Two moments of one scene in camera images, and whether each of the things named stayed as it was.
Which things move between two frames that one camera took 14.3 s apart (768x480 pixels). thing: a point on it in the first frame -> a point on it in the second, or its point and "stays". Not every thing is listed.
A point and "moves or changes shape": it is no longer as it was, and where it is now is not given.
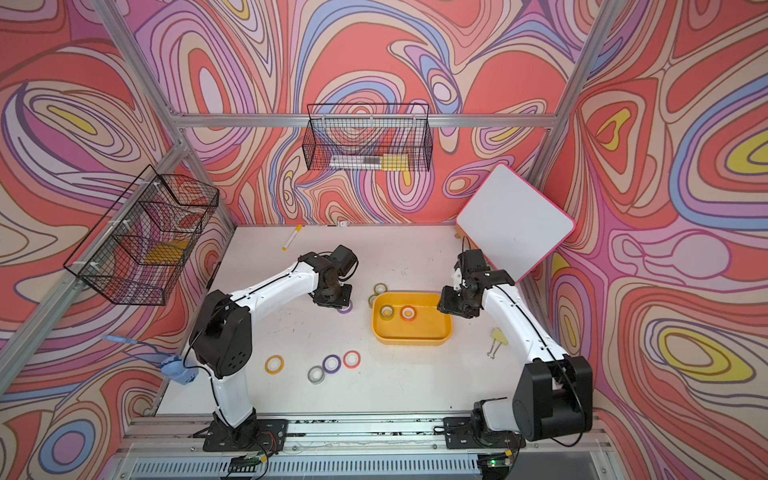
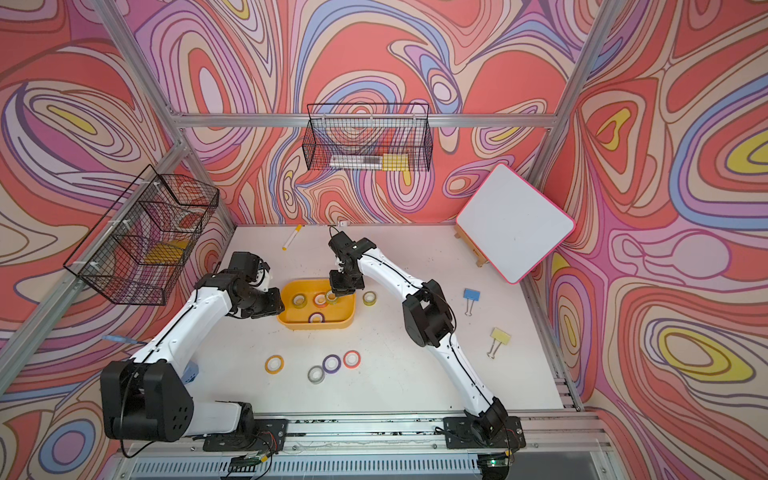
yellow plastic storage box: [409, 319] -> [310, 305]
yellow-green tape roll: [387, 311] -> [299, 301]
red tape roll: [408, 313] moves or changes shape
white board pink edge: [513, 224] stays
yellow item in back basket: [395, 162] stays
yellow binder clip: [498, 335] stays
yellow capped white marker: [291, 239] stays
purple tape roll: [346, 309] -> [314, 315]
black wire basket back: [370, 137] stays
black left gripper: [344, 302] -> [273, 306]
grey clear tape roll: [316, 374] stays
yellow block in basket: [167, 252] stays
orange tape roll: [274, 364] stays
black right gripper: [446, 304] -> [339, 288]
